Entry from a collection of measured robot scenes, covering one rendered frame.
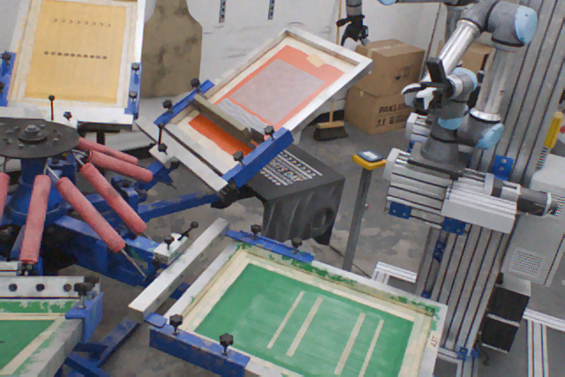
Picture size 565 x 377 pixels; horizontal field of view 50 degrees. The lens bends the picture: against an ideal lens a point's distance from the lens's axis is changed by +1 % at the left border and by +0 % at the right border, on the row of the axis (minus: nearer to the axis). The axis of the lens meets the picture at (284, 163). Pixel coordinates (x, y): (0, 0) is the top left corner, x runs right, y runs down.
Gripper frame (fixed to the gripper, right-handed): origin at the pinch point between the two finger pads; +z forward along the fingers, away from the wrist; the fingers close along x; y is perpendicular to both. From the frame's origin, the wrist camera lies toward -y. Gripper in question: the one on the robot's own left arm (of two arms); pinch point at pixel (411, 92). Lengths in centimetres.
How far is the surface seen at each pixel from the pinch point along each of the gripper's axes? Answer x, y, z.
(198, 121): 108, 35, -3
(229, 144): 83, 39, 0
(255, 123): 80, 31, -11
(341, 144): 229, 138, -262
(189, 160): 85, 41, 21
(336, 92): 55, 16, -33
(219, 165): 76, 43, 13
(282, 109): 75, 26, -22
